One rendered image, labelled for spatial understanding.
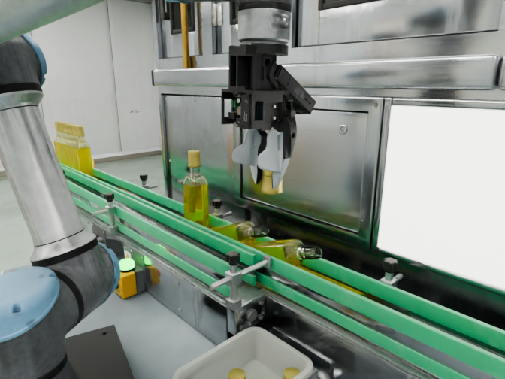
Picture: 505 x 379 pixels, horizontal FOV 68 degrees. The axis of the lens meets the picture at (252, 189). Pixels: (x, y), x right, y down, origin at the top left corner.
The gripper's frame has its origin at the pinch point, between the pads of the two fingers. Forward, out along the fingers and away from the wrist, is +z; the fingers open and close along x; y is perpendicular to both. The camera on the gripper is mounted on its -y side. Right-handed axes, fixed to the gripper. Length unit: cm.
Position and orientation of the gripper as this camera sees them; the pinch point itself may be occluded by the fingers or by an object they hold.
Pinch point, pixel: (269, 177)
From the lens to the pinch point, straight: 61.5
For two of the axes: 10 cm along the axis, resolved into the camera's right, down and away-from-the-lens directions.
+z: -0.3, 9.6, 2.7
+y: -7.4, 1.6, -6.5
